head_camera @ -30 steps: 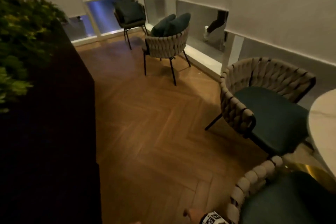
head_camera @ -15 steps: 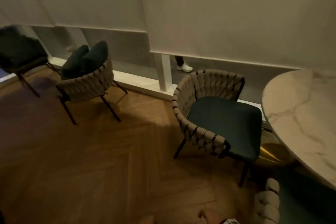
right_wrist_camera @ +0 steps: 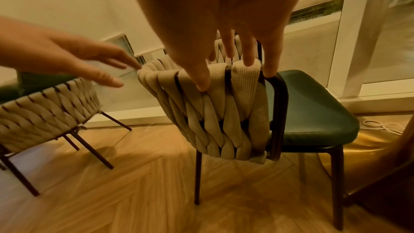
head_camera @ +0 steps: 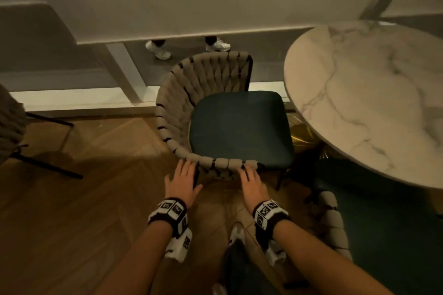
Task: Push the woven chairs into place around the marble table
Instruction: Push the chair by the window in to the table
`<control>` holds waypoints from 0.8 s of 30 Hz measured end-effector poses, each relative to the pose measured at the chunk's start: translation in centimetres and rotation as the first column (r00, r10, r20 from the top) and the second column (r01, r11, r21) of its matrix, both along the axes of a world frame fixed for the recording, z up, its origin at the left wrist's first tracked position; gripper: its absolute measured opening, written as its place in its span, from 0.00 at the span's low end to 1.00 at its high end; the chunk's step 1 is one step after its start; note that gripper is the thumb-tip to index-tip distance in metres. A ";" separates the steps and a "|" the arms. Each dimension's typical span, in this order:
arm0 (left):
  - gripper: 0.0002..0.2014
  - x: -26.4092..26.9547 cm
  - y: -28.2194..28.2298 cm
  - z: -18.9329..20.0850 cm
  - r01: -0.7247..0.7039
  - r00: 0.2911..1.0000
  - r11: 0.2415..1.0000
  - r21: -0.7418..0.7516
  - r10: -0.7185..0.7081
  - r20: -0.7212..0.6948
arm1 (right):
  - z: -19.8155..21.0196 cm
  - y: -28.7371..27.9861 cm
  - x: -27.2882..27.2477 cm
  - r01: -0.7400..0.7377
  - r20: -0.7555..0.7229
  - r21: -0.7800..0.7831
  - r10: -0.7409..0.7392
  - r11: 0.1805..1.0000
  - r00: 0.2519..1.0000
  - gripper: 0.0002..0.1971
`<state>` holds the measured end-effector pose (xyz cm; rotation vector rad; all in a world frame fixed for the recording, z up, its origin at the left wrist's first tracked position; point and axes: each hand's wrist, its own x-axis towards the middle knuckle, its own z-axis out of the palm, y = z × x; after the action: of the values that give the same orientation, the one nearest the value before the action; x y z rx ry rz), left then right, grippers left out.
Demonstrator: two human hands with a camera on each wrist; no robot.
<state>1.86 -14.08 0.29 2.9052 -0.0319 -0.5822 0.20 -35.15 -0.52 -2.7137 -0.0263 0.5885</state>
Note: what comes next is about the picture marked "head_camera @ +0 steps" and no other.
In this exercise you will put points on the person's right hand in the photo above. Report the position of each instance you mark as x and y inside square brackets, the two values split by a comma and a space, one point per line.
[254, 191]

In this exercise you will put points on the person's left hand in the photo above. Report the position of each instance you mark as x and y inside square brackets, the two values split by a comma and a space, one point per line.
[181, 186]

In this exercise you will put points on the person's left forearm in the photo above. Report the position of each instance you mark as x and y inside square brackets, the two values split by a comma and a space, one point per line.
[138, 263]

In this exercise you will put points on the person's white shoe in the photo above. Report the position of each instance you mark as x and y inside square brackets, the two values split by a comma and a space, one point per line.
[218, 45]
[157, 50]
[237, 234]

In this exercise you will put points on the person's right fingers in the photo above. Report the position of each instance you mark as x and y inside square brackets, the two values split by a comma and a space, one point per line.
[251, 173]

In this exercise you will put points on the woven chair with green cushion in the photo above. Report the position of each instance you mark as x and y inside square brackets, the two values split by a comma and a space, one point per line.
[391, 232]
[238, 125]

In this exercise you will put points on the person's right forearm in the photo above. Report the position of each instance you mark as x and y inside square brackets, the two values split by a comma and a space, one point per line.
[322, 263]

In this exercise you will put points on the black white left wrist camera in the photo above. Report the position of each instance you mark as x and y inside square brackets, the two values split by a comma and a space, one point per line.
[171, 213]

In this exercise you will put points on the person's left middle finger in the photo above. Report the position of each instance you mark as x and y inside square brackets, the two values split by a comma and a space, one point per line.
[186, 171]

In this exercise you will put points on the person's left thumb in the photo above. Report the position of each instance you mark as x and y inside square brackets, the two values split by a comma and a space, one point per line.
[198, 190]

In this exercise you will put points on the person's dark trousers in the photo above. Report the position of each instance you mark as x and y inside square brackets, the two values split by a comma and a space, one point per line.
[242, 274]

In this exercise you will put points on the woven chair with black legs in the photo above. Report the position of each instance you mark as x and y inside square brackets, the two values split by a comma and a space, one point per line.
[12, 122]

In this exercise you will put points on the round white marble table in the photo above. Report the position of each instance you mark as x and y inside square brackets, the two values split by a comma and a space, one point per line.
[373, 97]

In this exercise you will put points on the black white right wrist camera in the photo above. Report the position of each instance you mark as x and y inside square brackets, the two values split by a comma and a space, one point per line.
[268, 215]

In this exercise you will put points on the person's left little finger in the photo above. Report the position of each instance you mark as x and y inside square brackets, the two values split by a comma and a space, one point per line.
[168, 180]

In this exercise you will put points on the gold table base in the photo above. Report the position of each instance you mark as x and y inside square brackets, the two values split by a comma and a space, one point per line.
[304, 135]

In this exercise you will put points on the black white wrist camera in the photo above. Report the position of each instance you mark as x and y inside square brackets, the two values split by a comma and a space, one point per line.
[171, 213]
[268, 215]

